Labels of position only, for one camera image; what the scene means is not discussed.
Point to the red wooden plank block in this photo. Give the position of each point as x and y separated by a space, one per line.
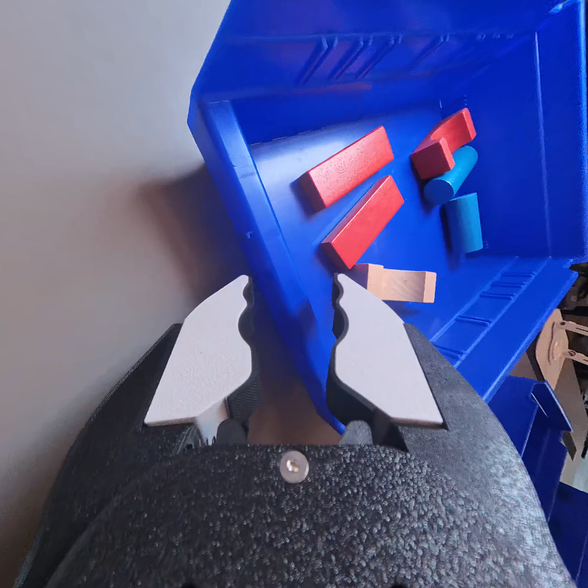
363 220
349 165

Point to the red wooden arch block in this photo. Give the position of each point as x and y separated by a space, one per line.
452 131

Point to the blue plastic bin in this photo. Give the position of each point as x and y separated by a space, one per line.
537 450
275 69

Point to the blue wooden cylinder block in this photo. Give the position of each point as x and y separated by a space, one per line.
450 177
464 225

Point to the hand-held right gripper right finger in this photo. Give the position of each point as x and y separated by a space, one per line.
381 363

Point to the natural wood arch block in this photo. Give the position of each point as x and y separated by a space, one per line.
404 285

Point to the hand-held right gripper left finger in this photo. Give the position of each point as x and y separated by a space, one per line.
206 363

